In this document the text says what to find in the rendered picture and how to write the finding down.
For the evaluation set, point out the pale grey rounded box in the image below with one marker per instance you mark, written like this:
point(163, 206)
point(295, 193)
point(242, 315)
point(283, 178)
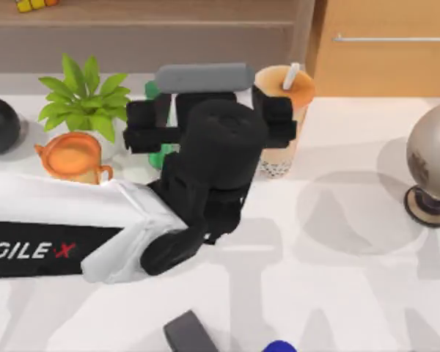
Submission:
point(205, 77)

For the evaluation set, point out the bubble tea cup with straw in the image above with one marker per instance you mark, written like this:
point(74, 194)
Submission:
point(300, 91)

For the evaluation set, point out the green bottle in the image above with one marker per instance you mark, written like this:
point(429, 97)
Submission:
point(161, 157)

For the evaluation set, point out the green plant in white pot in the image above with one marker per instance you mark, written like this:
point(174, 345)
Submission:
point(82, 95)

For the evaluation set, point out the wooden open shelf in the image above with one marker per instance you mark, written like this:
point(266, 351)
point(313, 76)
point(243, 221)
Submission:
point(150, 40)

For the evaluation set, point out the orange teapot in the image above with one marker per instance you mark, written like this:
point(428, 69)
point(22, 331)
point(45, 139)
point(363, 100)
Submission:
point(71, 157)

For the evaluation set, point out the wooden cupboard door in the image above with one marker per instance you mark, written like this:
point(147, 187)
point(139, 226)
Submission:
point(385, 69)

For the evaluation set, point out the black round ball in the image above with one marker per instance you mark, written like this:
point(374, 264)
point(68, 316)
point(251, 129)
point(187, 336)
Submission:
point(0, 124)

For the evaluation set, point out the grey globe on stand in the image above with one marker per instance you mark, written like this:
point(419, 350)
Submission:
point(434, 146)

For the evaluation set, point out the yellow and orange toy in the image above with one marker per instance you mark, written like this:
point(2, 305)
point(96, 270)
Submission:
point(31, 4)

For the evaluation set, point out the dark grey flat block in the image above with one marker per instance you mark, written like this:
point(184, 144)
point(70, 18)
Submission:
point(188, 335)

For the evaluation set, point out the blue round object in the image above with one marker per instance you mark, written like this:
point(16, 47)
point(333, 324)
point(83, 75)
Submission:
point(278, 347)

